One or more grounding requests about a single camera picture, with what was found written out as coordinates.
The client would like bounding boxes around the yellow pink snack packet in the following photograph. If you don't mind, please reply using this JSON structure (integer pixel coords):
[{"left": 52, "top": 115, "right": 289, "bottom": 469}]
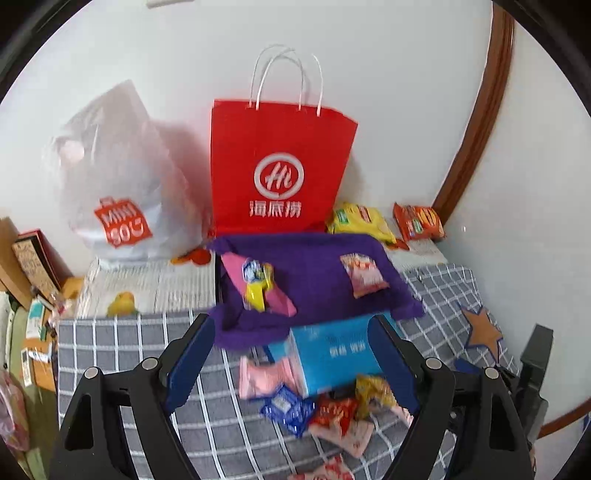
[{"left": 242, "top": 258, "right": 275, "bottom": 312}]

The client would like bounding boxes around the red paper bag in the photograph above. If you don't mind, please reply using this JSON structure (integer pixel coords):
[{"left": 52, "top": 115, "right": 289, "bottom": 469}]
[{"left": 210, "top": 45, "right": 358, "bottom": 236}]

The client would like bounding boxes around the red small packet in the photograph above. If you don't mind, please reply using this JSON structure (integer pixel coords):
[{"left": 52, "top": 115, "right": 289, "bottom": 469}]
[{"left": 308, "top": 397, "right": 360, "bottom": 435}]

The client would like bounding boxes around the yellow snack bag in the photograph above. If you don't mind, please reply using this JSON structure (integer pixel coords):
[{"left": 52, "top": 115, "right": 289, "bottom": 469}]
[{"left": 355, "top": 375, "right": 400, "bottom": 418}]

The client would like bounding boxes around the grey plaid blanket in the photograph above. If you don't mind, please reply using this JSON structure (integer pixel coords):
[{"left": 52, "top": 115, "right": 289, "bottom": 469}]
[{"left": 55, "top": 263, "right": 522, "bottom": 480}]

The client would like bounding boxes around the red white packet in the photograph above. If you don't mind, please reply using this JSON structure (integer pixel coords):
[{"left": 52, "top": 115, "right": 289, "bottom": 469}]
[{"left": 288, "top": 455, "right": 356, "bottom": 480}]

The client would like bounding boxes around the pink white snack packet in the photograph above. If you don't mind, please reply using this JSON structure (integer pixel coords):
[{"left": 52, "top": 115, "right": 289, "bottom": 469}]
[{"left": 341, "top": 253, "right": 389, "bottom": 298}]

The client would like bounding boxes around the pink white wrapped snack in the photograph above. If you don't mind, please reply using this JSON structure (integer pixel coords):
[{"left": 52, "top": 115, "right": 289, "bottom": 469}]
[{"left": 308, "top": 418, "right": 375, "bottom": 457}]

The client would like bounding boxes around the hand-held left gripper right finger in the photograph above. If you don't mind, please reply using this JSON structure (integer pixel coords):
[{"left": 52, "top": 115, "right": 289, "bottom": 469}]
[{"left": 367, "top": 313, "right": 536, "bottom": 480}]

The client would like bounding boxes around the cardboard box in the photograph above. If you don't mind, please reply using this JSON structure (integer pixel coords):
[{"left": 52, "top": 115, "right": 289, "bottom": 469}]
[{"left": 0, "top": 217, "right": 33, "bottom": 310}]

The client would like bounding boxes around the blue box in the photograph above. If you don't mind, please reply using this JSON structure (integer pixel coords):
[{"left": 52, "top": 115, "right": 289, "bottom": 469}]
[{"left": 268, "top": 316, "right": 398, "bottom": 398}]

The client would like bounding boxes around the dark red box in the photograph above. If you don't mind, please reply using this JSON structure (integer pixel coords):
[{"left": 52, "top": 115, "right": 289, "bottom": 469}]
[{"left": 11, "top": 230, "right": 75, "bottom": 301}]

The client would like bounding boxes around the blue small packet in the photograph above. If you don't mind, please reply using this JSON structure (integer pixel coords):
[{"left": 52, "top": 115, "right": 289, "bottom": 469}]
[{"left": 261, "top": 385, "right": 315, "bottom": 437}]

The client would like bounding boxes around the pink plastic bag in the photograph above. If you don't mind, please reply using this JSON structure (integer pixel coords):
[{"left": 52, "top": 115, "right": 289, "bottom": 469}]
[{"left": 0, "top": 369, "right": 31, "bottom": 453}]

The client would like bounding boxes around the yellow chip bag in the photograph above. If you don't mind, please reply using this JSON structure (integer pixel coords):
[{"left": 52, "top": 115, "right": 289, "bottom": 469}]
[{"left": 325, "top": 203, "right": 398, "bottom": 245}]

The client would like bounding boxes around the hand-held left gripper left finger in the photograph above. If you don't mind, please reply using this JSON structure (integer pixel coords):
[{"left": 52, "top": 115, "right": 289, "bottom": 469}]
[{"left": 48, "top": 313, "right": 218, "bottom": 480}]

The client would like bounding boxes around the brown wooden door frame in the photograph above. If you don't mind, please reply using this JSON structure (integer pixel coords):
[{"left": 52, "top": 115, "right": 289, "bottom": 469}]
[{"left": 431, "top": 4, "right": 515, "bottom": 217}]

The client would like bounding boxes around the pink candy packet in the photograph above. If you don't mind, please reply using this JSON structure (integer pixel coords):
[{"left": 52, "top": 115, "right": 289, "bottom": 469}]
[{"left": 239, "top": 357, "right": 301, "bottom": 400}]

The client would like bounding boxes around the purple cloth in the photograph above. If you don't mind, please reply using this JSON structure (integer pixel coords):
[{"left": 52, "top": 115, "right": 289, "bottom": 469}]
[{"left": 205, "top": 233, "right": 426, "bottom": 352}]

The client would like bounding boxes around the white plastic bag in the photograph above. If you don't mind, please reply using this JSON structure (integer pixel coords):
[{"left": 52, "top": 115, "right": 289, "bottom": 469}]
[{"left": 44, "top": 80, "right": 213, "bottom": 271}]

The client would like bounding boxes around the orange chip bag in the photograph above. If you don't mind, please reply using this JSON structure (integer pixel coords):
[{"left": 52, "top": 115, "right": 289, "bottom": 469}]
[{"left": 393, "top": 203, "right": 446, "bottom": 242}]

